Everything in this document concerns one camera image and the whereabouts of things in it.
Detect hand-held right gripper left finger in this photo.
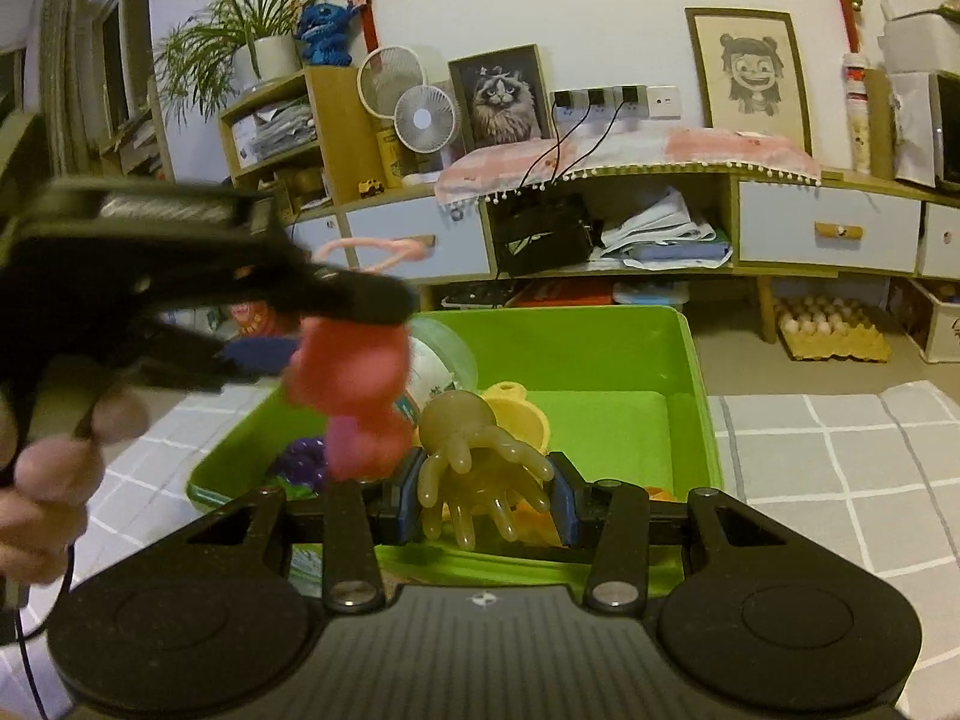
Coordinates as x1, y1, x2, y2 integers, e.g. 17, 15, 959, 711
184, 446, 428, 612

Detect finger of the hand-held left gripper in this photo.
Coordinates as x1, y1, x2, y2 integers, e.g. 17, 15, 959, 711
255, 255, 417, 325
127, 319, 299, 392

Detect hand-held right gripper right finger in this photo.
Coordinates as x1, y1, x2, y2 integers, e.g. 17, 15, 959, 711
547, 452, 785, 612

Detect olive translucent hand toy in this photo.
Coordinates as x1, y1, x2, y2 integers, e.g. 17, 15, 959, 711
416, 390, 556, 552

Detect pink pig toy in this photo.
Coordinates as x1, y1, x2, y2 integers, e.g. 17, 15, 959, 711
281, 315, 417, 481

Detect yellow toy pot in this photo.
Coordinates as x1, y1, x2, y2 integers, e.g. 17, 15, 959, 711
480, 382, 554, 458

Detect purple toy grapes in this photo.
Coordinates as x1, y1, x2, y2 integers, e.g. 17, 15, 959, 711
281, 435, 331, 485

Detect clear cotton swab jar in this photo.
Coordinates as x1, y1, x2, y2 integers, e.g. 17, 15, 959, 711
397, 319, 481, 428

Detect green plastic bin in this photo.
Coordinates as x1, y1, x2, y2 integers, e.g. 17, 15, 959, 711
186, 305, 725, 587

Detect person's left hand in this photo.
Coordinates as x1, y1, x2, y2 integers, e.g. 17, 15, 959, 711
0, 388, 151, 587

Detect dark plastic crate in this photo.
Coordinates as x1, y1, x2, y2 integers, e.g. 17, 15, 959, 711
442, 281, 518, 310

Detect stack of folded papers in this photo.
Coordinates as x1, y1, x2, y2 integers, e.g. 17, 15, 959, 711
232, 101, 320, 166

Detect beige curtain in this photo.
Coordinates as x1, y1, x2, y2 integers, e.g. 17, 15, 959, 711
37, 0, 98, 173

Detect small white desk fan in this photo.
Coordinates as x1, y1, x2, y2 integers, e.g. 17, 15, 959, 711
395, 84, 458, 175

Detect large white desk fan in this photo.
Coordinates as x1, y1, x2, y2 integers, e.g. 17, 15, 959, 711
357, 45, 428, 121

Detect clear box blue lid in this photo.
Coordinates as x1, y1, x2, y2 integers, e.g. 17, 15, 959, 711
611, 281, 691, 308

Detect potted green plant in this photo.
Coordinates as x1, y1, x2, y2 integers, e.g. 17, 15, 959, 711
154, 0, 338, 128

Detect framed cat picture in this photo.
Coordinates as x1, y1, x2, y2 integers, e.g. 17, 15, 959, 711
448, 43, 556, 155

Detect grey checked tablecloth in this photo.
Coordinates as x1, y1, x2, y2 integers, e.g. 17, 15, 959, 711
0, 382, 960, 720

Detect blue plush toy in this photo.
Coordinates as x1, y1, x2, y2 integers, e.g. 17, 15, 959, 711
295, 0, 357, 68

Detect pile of papers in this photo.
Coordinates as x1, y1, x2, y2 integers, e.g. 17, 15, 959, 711
600, 187, 732, 271

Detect yellow egg tray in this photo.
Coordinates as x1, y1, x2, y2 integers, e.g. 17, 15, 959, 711
772, 296, 893, 361

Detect wooden cabinet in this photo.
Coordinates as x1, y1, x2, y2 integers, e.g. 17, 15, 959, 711
217, 64, 960, 346

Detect pink fringed cloth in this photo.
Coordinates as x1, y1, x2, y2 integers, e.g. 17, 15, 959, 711
435, 126, 822, 207

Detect white storage box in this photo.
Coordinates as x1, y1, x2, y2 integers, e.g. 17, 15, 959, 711
911, 277, 960, 365

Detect framed girl drawing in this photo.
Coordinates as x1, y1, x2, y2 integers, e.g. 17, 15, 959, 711
685, 7, 815, 158

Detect tall printed bottle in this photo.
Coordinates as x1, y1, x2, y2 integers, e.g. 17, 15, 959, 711
844, 52, 875, 173

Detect white paper bag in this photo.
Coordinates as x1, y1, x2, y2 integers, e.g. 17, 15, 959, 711
889, 71, 938, 185

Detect black microwave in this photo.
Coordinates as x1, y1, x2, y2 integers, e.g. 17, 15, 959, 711
930, 71, 960, 192

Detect white drawer wooden handle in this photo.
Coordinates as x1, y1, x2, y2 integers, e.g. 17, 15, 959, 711
921, 202, 960, 278
345, 191, 485, 278
739, 180, 922, 271

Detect black power cable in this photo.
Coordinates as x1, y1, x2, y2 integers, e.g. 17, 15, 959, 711
521, 109, 571, 200
547, 99, 627, 185

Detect thin dark cable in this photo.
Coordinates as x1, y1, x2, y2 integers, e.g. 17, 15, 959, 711
0, 540, 76, 720

